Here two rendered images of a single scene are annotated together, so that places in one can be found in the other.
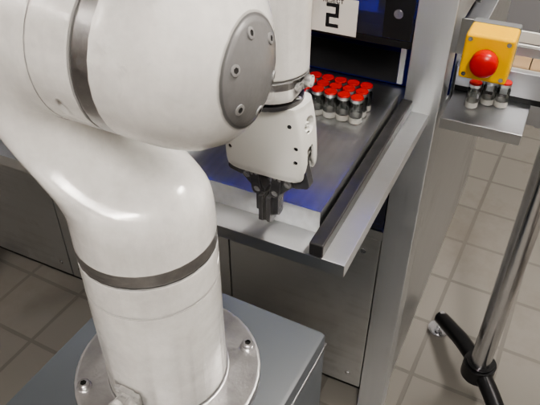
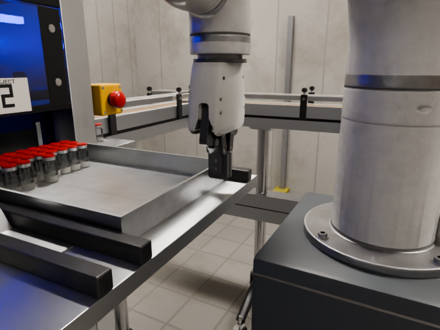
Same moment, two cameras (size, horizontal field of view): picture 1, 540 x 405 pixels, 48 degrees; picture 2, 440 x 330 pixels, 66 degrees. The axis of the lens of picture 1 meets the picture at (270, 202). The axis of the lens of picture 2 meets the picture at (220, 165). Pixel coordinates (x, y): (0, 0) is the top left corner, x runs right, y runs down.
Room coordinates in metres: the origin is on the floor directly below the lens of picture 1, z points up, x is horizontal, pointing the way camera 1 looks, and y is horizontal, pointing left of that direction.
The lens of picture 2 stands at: (0.59, 0.50, 1.07)
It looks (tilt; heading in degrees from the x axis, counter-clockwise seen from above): 16 degrees down; 270
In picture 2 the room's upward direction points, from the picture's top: straight up
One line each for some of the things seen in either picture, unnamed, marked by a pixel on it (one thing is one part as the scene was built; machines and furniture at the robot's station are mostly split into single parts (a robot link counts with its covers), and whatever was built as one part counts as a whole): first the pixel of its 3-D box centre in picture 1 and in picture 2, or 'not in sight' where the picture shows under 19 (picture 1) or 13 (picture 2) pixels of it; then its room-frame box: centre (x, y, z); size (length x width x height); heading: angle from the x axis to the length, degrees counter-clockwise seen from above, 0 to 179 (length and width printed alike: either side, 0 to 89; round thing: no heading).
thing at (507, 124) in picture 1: (486, 112); (98, 146); (0.91, -0.37, 0.87); 0.14 x 0.13 x 0.02; 154
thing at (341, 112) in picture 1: (310, 99); (46, 164); (0.89, -0.07, 0.91); 0.18 x 0.02 x 0.05; 64
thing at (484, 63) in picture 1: (484, 63); (116, 99); (0.84, -0.32, 1.00); 0.04 x 0.04 x 0.04; 64
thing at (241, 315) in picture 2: not in sight; (258, 287); (0.41, -0.90, 0.07); 0.50 x 0.08 x 0.14; 64
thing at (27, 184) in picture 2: not in sight; (25, 175); (0.90, -0.01, 0.91); 0.02 x 0.02 x 0.05
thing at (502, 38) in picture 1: (489, 51); (101, 99); (0.88, -0.34, 1.00); 0.08 x 0.07 x 0.07; 154
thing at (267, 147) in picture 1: (269, 128); (220, 93); (0.59, 0.00, 1.03); 0.10 x 0.07 x 0.11; 64
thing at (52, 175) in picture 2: not in sight; (50, 167); (0.88, -0.05, 0.91); 0.02 x 0.02 x 0.05
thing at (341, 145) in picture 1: (283, 134); (94, 177); (0.79, -0.02, 0.90); 0.34 x 0.26 x 0.04; 154
